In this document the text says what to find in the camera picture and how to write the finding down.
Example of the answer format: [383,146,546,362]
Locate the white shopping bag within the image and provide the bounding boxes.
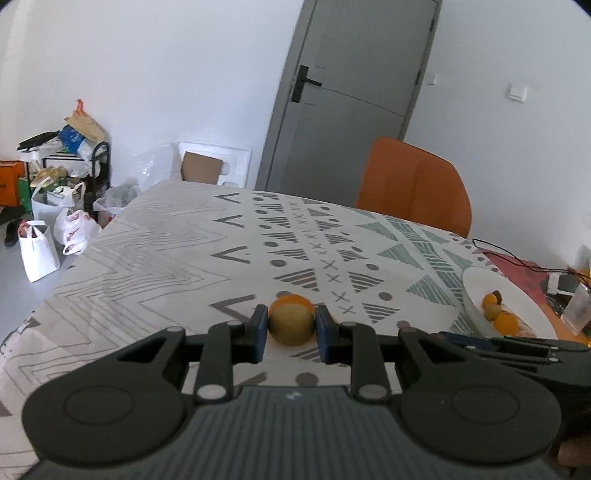
[17,220,62,283]

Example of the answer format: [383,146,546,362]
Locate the white foam panel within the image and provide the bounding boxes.
[172,140,253,188]

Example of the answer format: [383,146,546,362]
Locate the brown cardboard box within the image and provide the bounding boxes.
[180,150,225,186]

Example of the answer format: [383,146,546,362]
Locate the red table mat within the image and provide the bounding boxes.
[475,246,591,343]

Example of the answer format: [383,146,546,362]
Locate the patterned white tablecloth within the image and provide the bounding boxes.
[0,180,561,480]

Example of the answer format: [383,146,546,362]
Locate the black metal rack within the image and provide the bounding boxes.
[27,141,112,219]

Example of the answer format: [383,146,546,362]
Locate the brown paper bag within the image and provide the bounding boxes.
[63,98,107,144]

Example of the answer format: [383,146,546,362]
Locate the black flat item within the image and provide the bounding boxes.
[17,131,61,151]

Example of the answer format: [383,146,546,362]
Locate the clear plastic bag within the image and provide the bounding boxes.
[93,184,142,228]

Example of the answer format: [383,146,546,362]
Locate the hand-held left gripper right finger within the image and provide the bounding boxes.
[316,305,468,402]

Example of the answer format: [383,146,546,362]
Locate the grey door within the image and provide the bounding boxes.
[255,0,443,206]

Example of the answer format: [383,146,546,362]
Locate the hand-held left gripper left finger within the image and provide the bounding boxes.
[117,305,270,402]

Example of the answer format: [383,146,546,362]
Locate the white round plate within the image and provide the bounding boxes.
[461,266,560,343]

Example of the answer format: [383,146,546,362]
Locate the white red-print plastic bag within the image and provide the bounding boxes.
[52,209,103,257]

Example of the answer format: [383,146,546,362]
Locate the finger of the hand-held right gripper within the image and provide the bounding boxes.
[437,330,591,355]
[464,345,591,388]

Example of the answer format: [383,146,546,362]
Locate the large orange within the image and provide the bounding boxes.
[493,314,519,337]
[270,294,316,319]

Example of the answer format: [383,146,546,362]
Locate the black door handle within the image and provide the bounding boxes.
[292,65,323,103]

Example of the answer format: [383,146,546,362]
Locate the green box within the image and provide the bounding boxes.
[17,177,33,213]

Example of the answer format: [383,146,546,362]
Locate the clear plastic cup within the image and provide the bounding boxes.
[560,281,591,334]

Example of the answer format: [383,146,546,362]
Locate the orange chair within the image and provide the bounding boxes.
[355,137,472,239]

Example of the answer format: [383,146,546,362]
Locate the orange box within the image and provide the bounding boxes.
[0,160,27,209]

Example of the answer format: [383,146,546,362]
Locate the white bag with goods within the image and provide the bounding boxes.
[31,182,87,223]

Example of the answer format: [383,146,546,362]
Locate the black cable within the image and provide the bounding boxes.
[471,238,591,278]

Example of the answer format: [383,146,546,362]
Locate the blue plastic bag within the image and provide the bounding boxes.
[57,124,87,154]

